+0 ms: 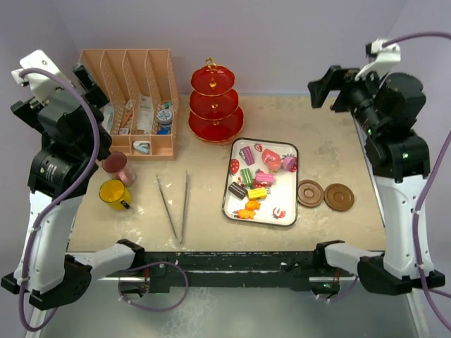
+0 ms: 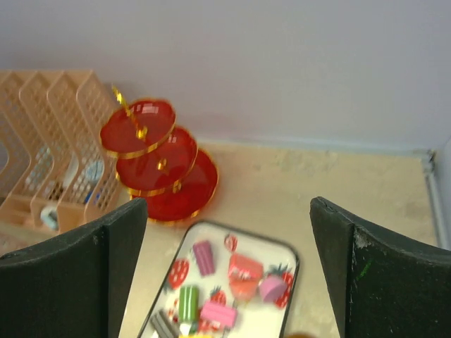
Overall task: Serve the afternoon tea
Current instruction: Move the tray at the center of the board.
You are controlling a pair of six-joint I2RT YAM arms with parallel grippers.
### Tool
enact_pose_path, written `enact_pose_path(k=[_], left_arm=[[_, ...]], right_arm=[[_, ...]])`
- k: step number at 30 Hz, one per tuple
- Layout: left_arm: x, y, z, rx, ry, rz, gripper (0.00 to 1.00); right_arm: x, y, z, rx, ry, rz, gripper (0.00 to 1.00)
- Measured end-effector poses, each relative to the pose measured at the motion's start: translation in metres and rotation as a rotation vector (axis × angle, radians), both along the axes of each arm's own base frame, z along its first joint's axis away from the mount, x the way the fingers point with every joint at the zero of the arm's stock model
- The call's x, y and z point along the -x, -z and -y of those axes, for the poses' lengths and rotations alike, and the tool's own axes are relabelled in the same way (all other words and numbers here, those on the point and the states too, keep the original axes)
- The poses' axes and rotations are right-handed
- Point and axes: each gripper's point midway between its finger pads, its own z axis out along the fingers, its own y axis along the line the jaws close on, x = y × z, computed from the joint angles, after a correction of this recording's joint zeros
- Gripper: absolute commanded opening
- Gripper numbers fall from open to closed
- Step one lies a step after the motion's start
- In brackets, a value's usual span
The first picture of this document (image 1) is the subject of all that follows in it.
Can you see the red three-tier cake stand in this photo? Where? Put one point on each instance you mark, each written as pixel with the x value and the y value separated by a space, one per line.
pixel 215 113

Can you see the metal serving tongs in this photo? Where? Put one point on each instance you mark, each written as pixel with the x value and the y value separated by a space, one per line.
pixel 175 207

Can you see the white blue tube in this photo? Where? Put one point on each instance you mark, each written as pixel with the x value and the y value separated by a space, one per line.
pixel 108 113

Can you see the green striped cake slice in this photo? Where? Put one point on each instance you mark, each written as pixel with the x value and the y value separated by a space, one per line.
pixel 247 178

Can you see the pink striped cake slice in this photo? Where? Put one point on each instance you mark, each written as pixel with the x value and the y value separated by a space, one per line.
pixel 264 178

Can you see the left brown round coaster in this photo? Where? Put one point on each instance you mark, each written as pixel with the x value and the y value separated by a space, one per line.
pixel 309 193

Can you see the lower orange fish pastry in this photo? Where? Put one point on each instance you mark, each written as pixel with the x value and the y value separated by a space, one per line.
pixel 245 214

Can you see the orange fish pastry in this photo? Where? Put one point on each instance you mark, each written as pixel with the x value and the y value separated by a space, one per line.
pixel 252 205
pixel 245 214

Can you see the white strawberry enamel tray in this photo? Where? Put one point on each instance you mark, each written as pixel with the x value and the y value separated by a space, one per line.
pixel 261 186

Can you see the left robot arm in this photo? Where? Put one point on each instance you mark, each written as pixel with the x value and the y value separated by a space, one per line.
pixel 73 144

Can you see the peach desk file organizer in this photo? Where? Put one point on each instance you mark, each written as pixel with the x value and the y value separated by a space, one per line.
pixel 139 83

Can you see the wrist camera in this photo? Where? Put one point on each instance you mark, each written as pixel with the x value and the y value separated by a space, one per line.
pixel 40 85
pixel 381 59

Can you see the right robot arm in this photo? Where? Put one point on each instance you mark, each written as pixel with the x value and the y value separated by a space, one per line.
pixel 386 109

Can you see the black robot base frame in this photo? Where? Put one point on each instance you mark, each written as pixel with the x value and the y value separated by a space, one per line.
pixel 294 270

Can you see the upper orange fish pastry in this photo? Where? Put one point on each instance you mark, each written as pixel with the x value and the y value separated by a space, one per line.
pixel 252 205

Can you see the brown round coaster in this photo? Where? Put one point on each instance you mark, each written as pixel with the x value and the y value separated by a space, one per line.
pixel 339 197
pixel 309 193

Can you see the right brown round coaster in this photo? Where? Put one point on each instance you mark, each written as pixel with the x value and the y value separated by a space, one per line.
pixel 339 197

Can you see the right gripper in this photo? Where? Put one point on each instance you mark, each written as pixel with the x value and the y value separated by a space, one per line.
pixel 332 81

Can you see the chocolate cake slice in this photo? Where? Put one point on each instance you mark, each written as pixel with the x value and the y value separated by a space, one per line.
pixel 237 190

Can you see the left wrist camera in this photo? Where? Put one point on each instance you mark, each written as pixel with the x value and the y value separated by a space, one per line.
pixel 40 85

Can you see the purple striped cake slice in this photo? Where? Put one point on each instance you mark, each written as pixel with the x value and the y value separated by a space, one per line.
pixel 247 155

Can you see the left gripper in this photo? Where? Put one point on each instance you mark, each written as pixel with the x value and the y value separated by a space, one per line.
pixel 25 110

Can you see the pink heart cake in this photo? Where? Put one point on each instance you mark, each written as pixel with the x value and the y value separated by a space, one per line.
pixel 272 160

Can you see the yellow mug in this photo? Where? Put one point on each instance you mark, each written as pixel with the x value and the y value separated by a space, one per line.
pixel 115 194

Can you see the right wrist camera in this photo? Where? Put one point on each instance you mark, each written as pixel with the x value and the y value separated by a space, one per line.
pixel 381 59

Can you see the pink mug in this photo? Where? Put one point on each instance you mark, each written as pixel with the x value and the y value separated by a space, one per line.
pixel 118 167

